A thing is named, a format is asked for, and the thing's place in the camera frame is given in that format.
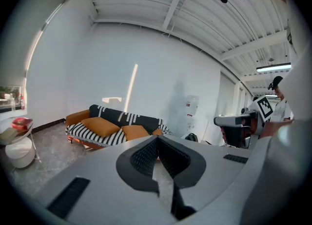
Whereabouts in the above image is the window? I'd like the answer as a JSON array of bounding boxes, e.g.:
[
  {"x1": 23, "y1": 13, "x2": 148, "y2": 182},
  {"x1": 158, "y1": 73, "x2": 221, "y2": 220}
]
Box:
[{"x1": 0, "y1": 86, "x2": 25, "y2": 113}]

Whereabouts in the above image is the person's white shirt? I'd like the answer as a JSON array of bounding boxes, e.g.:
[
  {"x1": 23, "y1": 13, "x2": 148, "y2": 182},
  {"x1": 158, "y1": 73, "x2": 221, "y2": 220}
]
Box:
[{"x1": 240, "y1": 0, "x2": 312, "y2": 225}]

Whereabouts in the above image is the white round pouf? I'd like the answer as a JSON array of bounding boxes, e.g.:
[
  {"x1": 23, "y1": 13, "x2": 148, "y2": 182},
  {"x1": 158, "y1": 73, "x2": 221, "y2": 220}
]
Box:
[{"x1": 5, "y1": 137, "x2": 36, "y2": 169}]

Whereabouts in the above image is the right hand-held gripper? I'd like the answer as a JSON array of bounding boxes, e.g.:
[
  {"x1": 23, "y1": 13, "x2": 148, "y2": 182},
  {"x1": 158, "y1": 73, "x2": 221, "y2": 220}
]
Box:
[{"x1": 214, "y1": 94, "x2": 273, "y2": 149}]

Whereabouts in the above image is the person's right forearm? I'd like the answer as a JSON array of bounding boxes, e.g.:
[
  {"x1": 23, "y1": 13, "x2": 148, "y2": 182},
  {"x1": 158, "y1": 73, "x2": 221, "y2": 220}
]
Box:
[{"x1": 259, "y1": 119, "x2": 294, "y2": 139}]

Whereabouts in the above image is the pale olive book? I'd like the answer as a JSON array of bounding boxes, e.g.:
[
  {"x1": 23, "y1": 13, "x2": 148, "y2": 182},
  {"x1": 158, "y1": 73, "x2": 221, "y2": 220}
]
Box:
[{"x1": 0, "y1": 127, "x2": 19, "y2": 146}]

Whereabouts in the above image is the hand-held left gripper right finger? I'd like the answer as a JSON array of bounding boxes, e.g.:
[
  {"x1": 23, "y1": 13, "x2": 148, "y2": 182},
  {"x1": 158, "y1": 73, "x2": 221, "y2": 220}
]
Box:
[{"x1": 157, "y1": 135, "x2": 255, "y2": 221}]

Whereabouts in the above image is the long ceiling lamp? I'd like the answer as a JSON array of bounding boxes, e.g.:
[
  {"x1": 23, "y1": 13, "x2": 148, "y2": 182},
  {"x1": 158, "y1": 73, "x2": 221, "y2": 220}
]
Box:
[{"x1": 255, "y1": 62, "x2": 292, "y2": 73}]

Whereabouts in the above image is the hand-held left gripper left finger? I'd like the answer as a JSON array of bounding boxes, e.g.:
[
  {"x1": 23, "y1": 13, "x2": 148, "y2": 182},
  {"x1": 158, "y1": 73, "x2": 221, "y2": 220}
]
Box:
[{"x1": 36, "y1": 135, "x2": 177, "y2": 225}]

